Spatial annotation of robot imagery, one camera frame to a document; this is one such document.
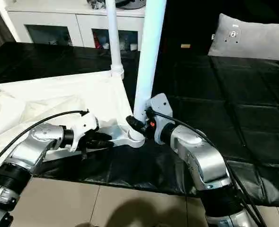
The white plastic table top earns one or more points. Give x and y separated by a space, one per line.
58 99

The white plastic table leg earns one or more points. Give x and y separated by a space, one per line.
151 47
114 38

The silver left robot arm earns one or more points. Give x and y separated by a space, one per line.
35 144

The black work mat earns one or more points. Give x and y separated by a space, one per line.
243 118

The small yellow label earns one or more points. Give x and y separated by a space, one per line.
185 46

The white glass-door cabinet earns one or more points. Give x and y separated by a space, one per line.
63 21

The light grey pillow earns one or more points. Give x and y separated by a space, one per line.
253 40

